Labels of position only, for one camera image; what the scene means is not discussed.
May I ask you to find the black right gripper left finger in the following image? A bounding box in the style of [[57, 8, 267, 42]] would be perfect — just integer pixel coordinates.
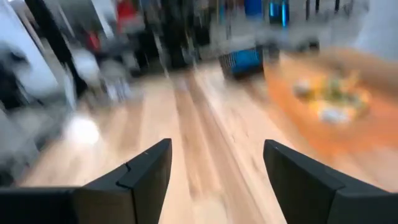
[[0, 138, 174, 224]]

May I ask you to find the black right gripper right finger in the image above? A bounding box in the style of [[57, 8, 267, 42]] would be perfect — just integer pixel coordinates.
[[262, 139, 398, 224]]

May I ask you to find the yellow crayon box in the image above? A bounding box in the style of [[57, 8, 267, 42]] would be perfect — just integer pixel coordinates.
[[310, 93, 373, 125], [292, 70, 361, 100]]

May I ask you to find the orange translucent plastic bin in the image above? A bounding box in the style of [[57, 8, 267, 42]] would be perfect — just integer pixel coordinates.
[[264, 46, 398, 156]]

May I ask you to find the small black mesh basket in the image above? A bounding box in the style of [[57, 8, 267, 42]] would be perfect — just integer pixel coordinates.
[[217, 46, 265, 78]]

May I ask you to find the white round lamp bulb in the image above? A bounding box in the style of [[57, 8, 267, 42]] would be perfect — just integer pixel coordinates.
[[67, 114, 100, 147]]

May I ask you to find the red object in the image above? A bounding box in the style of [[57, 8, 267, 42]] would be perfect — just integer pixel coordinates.
[[85, 29, 102, 52]]

